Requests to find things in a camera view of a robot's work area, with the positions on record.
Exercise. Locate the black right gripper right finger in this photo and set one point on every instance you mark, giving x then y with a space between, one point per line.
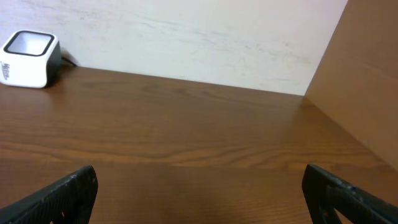
327 195

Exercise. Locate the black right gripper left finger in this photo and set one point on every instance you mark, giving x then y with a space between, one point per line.
68 200

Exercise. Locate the white barcode scanner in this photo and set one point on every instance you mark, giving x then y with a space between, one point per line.
30 59

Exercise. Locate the brown cardboard panel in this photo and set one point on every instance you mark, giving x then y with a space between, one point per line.
355 83

